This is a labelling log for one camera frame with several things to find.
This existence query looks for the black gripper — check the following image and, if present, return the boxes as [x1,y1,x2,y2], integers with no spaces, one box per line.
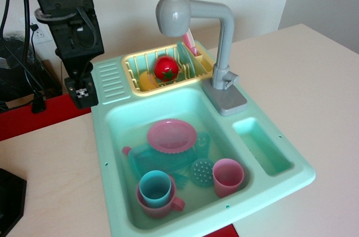
[49,10,104,109]

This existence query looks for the grey toy faucet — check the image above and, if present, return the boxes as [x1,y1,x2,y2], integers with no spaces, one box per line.
[155,0,247,116]

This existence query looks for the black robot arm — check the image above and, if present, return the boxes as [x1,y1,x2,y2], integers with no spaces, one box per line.
[34,0,104,109]

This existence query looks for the yellow dish drying rack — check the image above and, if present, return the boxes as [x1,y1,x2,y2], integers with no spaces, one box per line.
[122,43,214,97]

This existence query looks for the red toy tomato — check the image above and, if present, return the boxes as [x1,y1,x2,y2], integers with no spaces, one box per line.
[154,56,179,82]

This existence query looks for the teal toy tray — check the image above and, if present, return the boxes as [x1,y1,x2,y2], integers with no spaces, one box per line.
[122,144,199,180]

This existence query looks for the pink scalloped toy plate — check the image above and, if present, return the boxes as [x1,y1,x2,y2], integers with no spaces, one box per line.
[147,119,197,154]

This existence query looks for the teal plate in rack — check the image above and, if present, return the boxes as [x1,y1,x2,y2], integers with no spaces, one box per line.
[176,41,207,78]

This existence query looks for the mint green toy sink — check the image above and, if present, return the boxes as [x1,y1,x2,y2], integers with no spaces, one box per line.
[91,55,315,236]

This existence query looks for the pink white utensils in rack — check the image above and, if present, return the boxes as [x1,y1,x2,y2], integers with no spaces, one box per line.
[182,29,199,57]

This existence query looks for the blue toy cup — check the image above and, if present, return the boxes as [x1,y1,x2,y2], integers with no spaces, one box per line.
[139,170,172,208]

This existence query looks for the teal smiley spatula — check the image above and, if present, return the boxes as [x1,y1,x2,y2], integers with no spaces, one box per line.
[194,132,211,158]

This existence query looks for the teal toy fork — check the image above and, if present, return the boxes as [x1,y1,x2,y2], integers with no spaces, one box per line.
[170,173,189,190]

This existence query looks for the teal slotted skimmer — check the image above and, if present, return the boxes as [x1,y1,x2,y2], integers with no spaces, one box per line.
[190,158,214,187]

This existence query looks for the pink toy mug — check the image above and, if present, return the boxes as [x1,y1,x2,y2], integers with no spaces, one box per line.
[136,175,185,219]

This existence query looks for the pink toy cup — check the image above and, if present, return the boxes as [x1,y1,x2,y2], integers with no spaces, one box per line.
[213,158,245,198]

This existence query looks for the white wall outlet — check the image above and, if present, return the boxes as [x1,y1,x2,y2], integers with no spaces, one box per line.
[30,15,53,44]

